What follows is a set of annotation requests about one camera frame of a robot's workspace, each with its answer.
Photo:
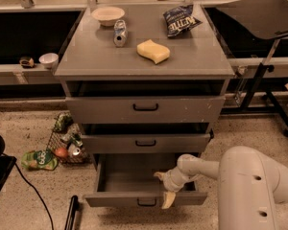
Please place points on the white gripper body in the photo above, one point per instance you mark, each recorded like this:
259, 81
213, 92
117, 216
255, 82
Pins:
173, 179

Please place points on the grey bottom drawer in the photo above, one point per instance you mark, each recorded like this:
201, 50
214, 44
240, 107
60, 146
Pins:
127, 180

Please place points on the grey drawer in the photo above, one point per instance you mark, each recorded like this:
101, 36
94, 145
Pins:
146, 138
146, 101
127, 180

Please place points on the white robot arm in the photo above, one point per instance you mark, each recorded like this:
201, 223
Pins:
250, 186

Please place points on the grey middle drawer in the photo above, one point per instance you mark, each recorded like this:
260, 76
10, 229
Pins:
146, 138

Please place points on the grey drawer cabinet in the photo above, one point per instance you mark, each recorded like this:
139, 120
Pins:
92, 56

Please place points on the grey top drawer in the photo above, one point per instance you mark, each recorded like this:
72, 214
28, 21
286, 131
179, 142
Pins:
146, 101

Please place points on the silver can in basket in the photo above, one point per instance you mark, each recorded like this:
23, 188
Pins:
74, 151

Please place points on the black pole on floor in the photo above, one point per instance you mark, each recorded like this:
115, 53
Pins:
73, 208

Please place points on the green bottle in basket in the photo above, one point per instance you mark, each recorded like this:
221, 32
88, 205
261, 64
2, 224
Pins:
72, 138

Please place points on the red apple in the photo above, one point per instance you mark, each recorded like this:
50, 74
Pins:
61, 153

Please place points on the green chip bag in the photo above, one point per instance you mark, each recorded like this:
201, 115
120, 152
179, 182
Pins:
63, 121

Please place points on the green snack pouch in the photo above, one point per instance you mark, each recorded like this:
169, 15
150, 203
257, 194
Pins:
39, 160

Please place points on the yellow sponge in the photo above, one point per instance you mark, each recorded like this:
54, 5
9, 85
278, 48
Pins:
153, 51

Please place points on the crushed silver soda can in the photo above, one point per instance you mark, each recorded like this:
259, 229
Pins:
120, 33

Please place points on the blue chip bag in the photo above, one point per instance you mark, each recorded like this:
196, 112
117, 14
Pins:
180, 19

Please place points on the white bowl on cabinet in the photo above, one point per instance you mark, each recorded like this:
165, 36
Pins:
107, 16

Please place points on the tape measure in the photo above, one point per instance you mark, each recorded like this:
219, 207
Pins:
27, 62

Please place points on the black tray stand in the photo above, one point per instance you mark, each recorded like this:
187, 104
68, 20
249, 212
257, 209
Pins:
254, 36

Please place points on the wire basket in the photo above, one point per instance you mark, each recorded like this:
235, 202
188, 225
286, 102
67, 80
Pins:
55, 143

